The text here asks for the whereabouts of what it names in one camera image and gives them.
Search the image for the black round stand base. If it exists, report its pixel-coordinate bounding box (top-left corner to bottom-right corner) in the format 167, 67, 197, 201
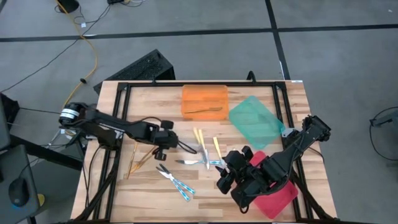
57, 0, 80, 14

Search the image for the black side beam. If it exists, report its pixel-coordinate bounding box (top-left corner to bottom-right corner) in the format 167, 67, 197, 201
9, 133, 84, 171

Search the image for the blue white patterned knife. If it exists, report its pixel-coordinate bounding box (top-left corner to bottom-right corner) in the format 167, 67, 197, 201
175, 159, 222, 166
155, 169, 197, 195
159, 164, 191, 202

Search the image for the yellow cable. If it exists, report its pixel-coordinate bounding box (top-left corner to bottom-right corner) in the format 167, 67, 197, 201
55, 0, 99, 108

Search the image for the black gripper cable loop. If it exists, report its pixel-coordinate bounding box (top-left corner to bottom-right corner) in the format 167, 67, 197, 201
177, 140, 198, 155

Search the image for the dark grey side desk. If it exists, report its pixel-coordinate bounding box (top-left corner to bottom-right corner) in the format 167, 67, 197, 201
0, 144, 41, 224

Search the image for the cream handled knife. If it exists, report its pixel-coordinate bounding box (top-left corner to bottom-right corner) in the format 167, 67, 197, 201
212, 136, 225, 167
192, 126, 208, 164
198, 128, 211, 170

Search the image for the black computer mouse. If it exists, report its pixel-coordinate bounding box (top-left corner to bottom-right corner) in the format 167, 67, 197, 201
8, 177, 30, 208

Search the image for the orange translucent plastic bin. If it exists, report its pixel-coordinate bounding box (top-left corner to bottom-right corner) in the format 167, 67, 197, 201
181, 84, 230, 121

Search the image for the black perforated computer case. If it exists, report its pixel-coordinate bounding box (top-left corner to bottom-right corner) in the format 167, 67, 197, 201
93, 49, 177, 95

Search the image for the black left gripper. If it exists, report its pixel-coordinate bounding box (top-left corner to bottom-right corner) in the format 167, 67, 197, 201
154, 119, 180, 161

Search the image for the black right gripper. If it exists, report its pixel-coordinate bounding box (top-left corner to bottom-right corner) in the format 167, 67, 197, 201
216, 145, 265, 200

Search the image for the pink translucent plastic bin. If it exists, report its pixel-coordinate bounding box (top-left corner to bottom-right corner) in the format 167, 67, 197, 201
248, 151, 299, 220

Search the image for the black looped floor cable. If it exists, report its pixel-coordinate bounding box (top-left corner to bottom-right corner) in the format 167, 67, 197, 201
369, 106, 398, 162

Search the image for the grey floor device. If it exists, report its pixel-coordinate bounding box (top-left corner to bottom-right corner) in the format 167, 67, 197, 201
369, 110, 398, 128

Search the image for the teal translucent plastic bin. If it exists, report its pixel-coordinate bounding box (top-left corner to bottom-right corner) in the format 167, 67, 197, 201
228, 95, 286, 150

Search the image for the black aluminium table frame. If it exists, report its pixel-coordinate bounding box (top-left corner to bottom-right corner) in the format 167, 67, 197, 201
71, 79, 338, 224

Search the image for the thin black floor cable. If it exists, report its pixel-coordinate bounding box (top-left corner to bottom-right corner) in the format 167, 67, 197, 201
0, 4, 112, 94

